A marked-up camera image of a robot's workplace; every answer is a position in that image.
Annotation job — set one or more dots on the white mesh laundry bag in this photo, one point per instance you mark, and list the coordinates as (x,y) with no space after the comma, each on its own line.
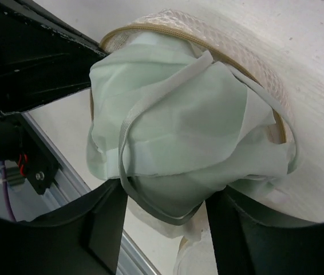
(250,71)

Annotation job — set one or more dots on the pale green bra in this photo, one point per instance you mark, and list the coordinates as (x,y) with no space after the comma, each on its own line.
(179,137)

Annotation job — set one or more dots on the aluminium mounting rail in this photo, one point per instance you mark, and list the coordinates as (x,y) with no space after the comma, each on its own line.
(88,225)

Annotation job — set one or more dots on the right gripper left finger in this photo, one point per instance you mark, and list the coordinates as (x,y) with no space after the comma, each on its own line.
(27,247)

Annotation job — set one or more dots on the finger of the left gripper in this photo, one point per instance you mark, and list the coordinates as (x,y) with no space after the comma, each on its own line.
(42,59)

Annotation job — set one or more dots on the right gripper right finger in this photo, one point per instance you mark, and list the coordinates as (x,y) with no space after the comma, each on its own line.
(251,238)

